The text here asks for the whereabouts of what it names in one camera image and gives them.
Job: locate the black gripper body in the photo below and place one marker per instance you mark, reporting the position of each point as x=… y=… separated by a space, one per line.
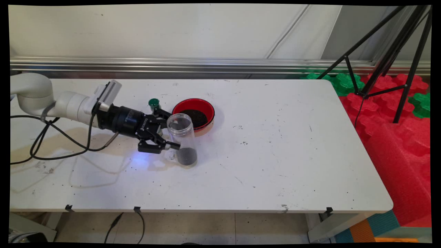
x=127 y=120

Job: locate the orange foam block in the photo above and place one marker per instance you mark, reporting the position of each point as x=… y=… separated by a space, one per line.
x=361 y=232

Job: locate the aluminium rail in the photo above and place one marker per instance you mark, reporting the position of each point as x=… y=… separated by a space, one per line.
x=172 y=65

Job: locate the green-capped spice bottle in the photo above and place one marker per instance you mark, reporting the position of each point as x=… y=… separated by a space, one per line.
x=154 y=102

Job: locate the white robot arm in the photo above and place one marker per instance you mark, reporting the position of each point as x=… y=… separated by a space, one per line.
x=34 y=91

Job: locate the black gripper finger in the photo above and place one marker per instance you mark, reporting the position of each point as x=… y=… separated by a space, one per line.
x=151 y=145
x=162 y=114

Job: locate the red studded foam blocks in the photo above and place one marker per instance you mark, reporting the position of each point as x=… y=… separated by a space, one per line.
x=379 y=103

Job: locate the clear jar with black seeds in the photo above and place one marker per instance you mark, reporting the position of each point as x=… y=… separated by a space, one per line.
x=184 y=148

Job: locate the large red foam block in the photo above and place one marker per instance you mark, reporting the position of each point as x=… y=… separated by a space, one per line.
x=399 y=165

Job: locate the black tripod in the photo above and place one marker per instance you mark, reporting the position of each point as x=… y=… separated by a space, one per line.
x=396 y=48

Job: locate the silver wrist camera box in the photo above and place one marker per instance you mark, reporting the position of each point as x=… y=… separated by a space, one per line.
x=108 y=93

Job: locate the red bowl with black seeds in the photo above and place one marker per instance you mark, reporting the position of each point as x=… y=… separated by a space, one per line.
x=203 y=106

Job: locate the light blue foam block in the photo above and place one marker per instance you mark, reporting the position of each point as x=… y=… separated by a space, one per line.
x=382 y=222

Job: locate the white table leg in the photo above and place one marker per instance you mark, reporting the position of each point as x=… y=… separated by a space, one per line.
x=34 y=227
x=330 y=229

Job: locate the green studded foam block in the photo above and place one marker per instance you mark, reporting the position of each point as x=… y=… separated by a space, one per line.
x=344 y=84
x=422 y=105

